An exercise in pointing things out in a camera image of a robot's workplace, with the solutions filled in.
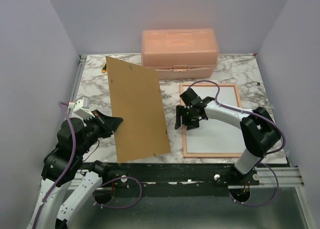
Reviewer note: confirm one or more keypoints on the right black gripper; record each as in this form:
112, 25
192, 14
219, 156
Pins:
180, 111

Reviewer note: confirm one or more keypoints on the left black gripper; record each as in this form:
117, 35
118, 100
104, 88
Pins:
110, 124

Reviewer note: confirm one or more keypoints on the landscape photo print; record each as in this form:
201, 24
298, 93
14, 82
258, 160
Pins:
215, 134

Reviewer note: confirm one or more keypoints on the pink wooden picture frame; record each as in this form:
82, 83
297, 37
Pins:
185, 144

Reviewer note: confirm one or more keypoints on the brown cardboard backing board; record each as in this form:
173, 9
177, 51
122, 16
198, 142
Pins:
135, 96

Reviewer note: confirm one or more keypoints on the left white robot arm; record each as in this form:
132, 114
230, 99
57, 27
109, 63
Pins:
74, 139

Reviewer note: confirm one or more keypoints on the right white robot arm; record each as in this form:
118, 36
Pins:
259, 131

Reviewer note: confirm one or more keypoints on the yellow black screwdriver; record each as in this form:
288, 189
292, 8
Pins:
104, 68

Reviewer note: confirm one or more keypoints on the pink translucent plastic toolbox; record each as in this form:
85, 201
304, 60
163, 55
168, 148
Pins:
180, 53

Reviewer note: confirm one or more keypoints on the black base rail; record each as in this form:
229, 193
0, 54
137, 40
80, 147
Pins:
170, 179

